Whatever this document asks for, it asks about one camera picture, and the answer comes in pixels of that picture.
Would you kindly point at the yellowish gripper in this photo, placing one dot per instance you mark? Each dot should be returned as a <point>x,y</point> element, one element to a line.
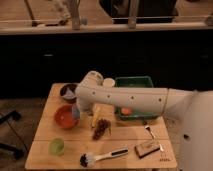
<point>103,111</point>

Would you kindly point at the blue-grey sponge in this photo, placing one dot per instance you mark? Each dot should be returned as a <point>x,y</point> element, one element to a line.
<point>75,112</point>

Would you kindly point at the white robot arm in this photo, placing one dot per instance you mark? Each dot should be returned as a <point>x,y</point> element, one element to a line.
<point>194,109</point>

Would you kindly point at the white cloth in bowl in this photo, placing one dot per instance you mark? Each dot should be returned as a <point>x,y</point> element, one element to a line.
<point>69,94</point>

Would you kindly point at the dark brown bowl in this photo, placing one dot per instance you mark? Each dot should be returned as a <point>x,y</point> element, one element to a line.
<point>72,86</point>

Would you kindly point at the red bowl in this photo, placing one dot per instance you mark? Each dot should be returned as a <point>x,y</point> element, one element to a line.
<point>63,117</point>

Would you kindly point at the brown grape bunch toy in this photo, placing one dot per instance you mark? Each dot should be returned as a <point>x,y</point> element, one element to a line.
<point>100,129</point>

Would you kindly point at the yellow banana toy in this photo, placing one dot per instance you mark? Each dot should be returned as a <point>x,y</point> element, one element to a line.
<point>94,121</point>

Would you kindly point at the red tomato toy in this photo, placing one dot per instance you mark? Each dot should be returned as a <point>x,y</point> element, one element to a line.
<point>126,111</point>

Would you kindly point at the white cup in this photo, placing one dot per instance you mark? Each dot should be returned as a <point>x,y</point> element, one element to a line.
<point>109,82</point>

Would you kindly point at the green plastic tray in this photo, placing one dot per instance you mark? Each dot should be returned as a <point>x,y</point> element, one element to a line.
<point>136,82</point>

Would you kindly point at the metal fork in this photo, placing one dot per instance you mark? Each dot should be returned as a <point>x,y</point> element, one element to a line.
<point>148,128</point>

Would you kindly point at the white dish brush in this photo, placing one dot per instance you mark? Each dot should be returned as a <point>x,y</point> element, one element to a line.
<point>88,159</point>

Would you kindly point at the wooden block brush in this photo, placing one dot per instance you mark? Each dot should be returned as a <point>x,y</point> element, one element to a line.
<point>146,148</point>

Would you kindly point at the green plastic cup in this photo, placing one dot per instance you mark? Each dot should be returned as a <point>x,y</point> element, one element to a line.
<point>56,147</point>

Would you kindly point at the black office chair base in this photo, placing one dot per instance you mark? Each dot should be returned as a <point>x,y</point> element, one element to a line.
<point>7,141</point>

